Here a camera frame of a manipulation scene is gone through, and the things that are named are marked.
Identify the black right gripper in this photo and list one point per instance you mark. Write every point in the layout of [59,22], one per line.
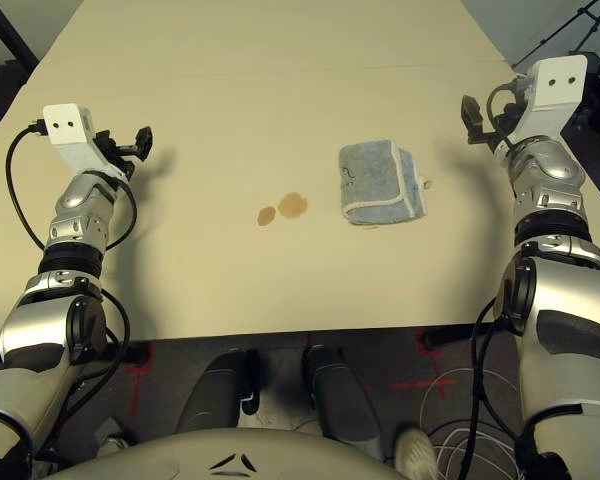
[509,122]

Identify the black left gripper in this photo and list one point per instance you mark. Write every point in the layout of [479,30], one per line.
[114,149]

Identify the blue terry rag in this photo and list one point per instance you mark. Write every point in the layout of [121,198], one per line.
[370,175]

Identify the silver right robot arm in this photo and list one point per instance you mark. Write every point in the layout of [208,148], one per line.
[550,200]

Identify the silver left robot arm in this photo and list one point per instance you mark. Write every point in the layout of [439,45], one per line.
[75,220]

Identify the small brown liquid puddle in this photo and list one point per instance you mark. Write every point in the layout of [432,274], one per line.
[266,215]

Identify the black foam floor mat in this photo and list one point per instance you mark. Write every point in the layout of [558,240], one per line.
[0,100]

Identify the large brown liquid puddle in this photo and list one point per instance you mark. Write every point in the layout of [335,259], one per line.
[293,205]

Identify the grey left robot leg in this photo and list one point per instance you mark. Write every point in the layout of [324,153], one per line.
[212,395]

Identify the grey robot leg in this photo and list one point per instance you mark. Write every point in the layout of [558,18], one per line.
[212,395]
[345,400]

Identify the grey right robot leg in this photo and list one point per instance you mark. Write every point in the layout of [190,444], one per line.
[345,400]

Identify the grey white sneaker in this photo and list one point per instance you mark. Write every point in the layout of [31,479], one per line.
[416,452]

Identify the beige robot torso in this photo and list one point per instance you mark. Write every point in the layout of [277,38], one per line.
[280,455]

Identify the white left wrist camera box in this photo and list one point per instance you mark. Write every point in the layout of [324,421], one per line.
[67,125]

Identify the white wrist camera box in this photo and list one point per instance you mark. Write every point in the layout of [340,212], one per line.
[67,125]
[555,95]

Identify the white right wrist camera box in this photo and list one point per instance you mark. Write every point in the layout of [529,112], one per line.
[555,95]

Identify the black metal frame bar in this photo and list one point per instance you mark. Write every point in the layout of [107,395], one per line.
[10,37]

